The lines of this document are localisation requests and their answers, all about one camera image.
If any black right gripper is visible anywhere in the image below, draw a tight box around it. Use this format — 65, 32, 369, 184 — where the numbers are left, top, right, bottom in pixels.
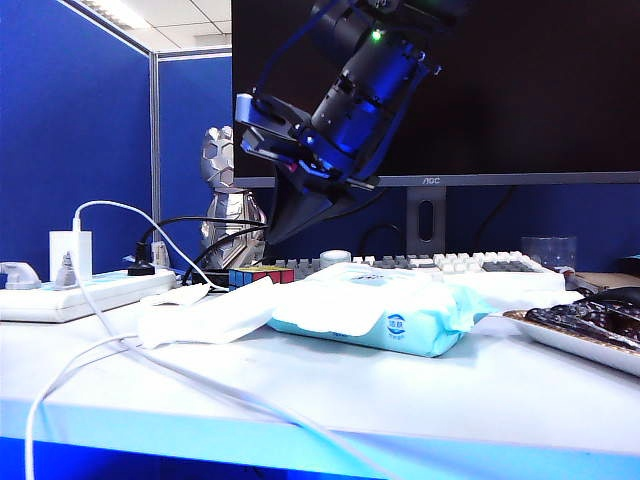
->
264, 38, 432, 246

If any white wet wipe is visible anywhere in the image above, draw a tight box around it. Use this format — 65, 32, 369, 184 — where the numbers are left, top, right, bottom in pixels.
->
136, 275, 277, 350

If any sky blue wet wipes packet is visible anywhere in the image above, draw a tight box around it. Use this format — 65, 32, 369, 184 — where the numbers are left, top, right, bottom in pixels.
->
266, 262, 495, 359

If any white bottle cap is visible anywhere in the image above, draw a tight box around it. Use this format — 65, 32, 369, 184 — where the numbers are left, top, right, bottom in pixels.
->
319, 249, 351, 272

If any silver faceted figurine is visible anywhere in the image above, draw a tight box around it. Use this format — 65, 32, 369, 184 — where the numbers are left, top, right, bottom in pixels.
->
199, 125, 269, 275

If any colourful puzzle cube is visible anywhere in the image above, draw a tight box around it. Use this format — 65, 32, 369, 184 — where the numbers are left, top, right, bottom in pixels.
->
227, 266, 297, 292

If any grey monitor stand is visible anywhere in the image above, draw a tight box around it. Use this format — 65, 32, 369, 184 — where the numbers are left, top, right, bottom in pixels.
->
405, 186, 447, 257

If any white thin tissue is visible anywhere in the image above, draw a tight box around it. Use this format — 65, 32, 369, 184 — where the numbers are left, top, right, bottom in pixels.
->
140, 283, 212, 308

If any grey and cream keyboard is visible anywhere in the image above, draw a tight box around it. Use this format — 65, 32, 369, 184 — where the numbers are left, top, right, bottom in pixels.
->
264, 250, 567, 292

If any white power strip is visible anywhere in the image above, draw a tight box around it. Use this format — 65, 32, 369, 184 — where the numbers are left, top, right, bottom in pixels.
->
0, 267, 178, 324

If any white folded tissue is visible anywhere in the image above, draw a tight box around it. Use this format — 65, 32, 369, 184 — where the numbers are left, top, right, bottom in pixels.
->
439, 272, 567, 307

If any white charger block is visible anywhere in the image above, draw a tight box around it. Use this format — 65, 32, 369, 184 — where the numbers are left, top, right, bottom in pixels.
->
48, 229, 94, 284

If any black computer monitor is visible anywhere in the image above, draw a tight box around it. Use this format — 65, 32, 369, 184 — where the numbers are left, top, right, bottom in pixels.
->
230, 0, 640, 189

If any clear plastic cup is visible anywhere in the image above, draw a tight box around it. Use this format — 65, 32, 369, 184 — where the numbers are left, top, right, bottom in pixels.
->
520, 235, 578, 274

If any white and grey plug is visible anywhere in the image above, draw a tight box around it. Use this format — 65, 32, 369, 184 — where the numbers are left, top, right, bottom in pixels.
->
0, 260, 43, 292

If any white tray with dark items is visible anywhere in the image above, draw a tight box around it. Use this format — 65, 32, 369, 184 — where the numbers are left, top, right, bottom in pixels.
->
501, 305, 640, 378

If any black computer mouse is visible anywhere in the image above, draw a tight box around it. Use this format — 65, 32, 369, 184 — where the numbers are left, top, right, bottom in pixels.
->
581, 285, 640, 307

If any black monitor cable loop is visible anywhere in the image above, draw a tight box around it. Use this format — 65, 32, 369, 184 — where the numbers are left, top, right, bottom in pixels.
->
358, 222, 407, 257

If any black curved cable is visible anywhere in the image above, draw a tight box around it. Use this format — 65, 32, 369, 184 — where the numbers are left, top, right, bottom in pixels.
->
182, 223, 271, 287

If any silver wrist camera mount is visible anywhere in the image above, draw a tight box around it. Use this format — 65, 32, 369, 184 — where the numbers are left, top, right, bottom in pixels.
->
233, 91, 315, 167

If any silver partition post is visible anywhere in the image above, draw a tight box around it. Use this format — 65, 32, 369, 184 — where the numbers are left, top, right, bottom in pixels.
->
148, 49, 162, 251

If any thin robot arm cable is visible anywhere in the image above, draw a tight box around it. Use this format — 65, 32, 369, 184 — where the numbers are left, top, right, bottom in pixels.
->
255, 7, 324, 101

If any black plug with cable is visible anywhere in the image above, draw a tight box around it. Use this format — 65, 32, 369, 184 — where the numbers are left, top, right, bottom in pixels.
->
126, 215, 236, 278

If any black hanging monitor cable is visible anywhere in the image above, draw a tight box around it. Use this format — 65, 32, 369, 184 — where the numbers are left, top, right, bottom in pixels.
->
473, 186, 517, 242

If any white charging cable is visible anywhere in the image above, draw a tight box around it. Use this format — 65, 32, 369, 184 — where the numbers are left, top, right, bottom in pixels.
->
23, 200, 401, 480

